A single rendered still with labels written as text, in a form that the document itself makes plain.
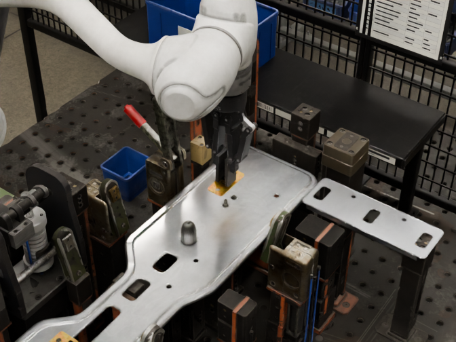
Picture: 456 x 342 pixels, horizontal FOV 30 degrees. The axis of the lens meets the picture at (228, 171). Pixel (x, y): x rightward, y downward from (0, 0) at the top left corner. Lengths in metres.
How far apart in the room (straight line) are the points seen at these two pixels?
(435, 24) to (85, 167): 1.02
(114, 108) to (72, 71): 1.47
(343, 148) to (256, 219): 0.26
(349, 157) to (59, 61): 2.47
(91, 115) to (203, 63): 1.24
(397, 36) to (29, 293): 1.01
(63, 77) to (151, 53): 2.62
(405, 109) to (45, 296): 0.94
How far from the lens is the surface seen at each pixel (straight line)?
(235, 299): 1.63
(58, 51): 4.21
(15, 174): 2.40
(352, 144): 1.88
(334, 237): 1.78
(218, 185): 1.75
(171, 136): 1.80
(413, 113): 2.05
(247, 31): 1.48
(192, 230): 1.69
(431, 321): 2.03
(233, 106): 1.59
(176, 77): 1.34
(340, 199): 1.83
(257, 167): 1.89
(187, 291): 1.63
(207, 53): 1.38
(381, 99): 2.08
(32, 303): 1.70
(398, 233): 1.78
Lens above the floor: 2.22
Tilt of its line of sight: 41 degrees down
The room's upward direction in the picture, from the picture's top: straight up
